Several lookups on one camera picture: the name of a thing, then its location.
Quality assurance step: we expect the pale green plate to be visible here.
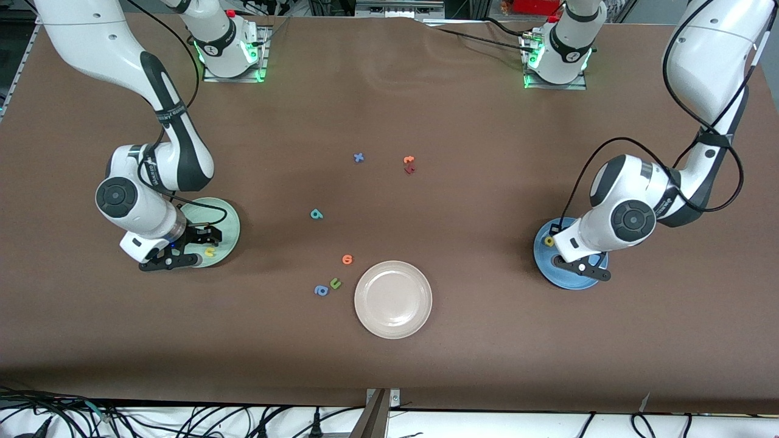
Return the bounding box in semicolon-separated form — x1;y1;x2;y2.
176;197;241;269

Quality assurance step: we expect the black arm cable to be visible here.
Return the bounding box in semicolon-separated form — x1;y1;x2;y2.
563;0;767;227
125;0;228;229

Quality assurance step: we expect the aluminium profile post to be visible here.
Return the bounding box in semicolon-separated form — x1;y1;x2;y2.
350;389;390;438

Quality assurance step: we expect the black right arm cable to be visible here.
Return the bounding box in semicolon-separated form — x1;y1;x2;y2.
125;0;228;229

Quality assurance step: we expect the pale beige plate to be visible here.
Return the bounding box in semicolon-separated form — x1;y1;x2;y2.
354;260;433;339

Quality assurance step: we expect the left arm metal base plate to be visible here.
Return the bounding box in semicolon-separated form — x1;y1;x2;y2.
520;27;588;91

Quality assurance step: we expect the brown table mat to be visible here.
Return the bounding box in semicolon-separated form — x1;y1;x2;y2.
0;10;779;415

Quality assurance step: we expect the black cable on mat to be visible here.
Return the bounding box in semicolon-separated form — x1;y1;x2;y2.
420;18;533;55

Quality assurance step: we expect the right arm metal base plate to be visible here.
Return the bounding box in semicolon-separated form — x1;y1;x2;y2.
203;17;270;83

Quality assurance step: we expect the red box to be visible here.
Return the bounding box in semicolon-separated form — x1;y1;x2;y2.
514;0;564;15

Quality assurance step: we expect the blue plate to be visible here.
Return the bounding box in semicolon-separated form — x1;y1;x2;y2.
533;217;609;291

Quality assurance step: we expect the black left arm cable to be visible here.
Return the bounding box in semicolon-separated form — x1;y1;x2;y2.
563;0;767;227

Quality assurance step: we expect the grey power strip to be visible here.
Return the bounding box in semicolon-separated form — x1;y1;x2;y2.
356;0;445;19

